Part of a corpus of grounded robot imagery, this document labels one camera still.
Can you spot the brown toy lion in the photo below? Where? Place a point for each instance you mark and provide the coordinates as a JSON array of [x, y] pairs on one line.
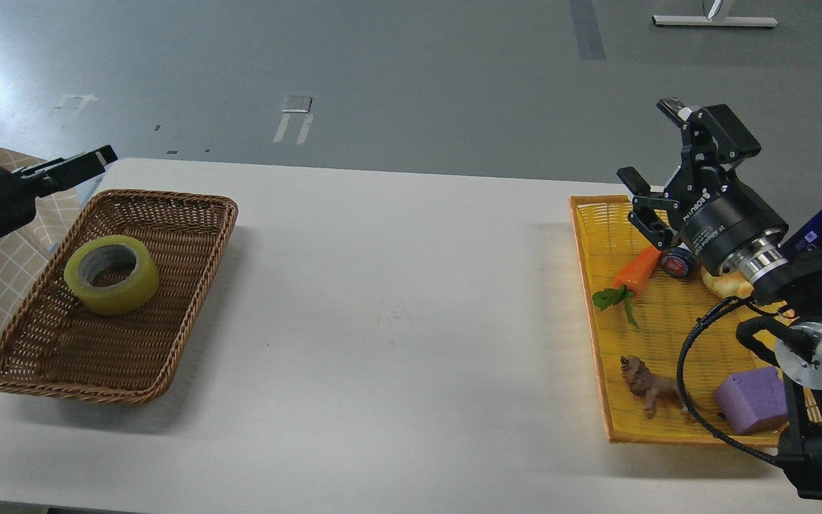
[[653, 388]]

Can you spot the yellow tape roll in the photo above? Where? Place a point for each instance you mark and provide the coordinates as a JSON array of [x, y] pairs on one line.
[[112, 275]]

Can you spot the yellow plastic basket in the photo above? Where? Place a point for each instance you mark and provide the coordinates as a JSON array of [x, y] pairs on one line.
[[666, 311]]

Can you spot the small soda can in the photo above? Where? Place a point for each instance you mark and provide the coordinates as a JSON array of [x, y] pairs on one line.
[[678, 262]]

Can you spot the toy bread croissant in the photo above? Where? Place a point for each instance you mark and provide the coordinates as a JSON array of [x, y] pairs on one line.
[[731, 284]]

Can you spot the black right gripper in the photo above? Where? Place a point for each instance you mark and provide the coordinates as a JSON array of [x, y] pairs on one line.
[[715, 216]]

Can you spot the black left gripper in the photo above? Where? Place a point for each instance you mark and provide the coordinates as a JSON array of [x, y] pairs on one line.
[[20, 188]]

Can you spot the orange toy carrot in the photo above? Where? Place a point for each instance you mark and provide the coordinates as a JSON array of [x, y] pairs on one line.
[[629, 282]]

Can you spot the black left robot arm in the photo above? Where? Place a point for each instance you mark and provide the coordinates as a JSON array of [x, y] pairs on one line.
[[20, 188]]

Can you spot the brown wicker basket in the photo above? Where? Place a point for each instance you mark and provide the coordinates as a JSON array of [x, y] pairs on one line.
[[55, 347]]

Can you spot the purple foam block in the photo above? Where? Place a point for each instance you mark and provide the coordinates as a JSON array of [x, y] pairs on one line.
[[753, 401]]

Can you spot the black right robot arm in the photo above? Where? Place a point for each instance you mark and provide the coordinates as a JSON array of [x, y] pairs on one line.
[[788, 272]]

